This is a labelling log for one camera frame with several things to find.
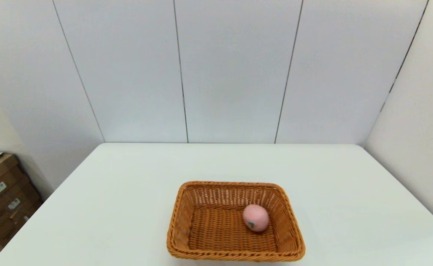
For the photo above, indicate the large labelled cardboard box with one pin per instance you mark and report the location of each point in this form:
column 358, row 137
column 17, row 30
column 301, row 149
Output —
column 9, row 210

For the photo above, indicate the orange woven wicker basket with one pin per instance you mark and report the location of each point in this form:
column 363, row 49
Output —
column 209, row 229

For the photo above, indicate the pink toy peach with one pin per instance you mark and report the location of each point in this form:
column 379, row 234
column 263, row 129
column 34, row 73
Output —
column 256, row 217

